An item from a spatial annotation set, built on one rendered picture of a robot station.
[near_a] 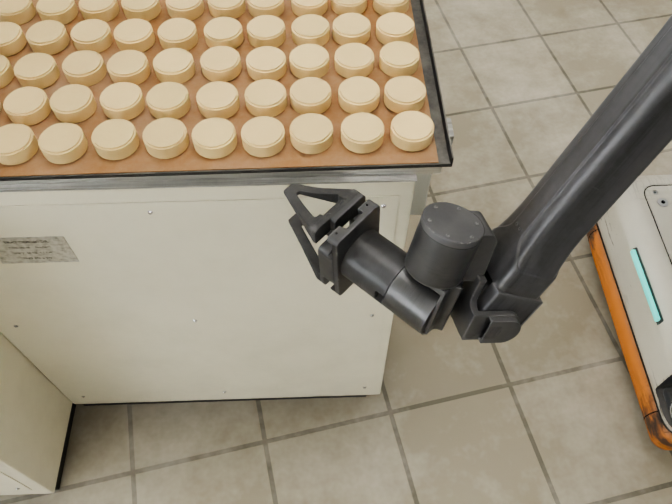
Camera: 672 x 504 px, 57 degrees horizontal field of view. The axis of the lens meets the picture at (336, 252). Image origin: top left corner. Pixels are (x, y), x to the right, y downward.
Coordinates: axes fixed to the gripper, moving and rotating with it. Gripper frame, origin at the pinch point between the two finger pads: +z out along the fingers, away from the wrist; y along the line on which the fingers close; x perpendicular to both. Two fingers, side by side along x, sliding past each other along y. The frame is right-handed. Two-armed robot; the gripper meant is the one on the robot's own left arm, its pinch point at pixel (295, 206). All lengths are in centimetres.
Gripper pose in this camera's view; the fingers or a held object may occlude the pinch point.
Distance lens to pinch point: 68.6
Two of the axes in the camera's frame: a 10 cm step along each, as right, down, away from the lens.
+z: -7.4, -5.5, 3.8
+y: 0.3, 5.5, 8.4
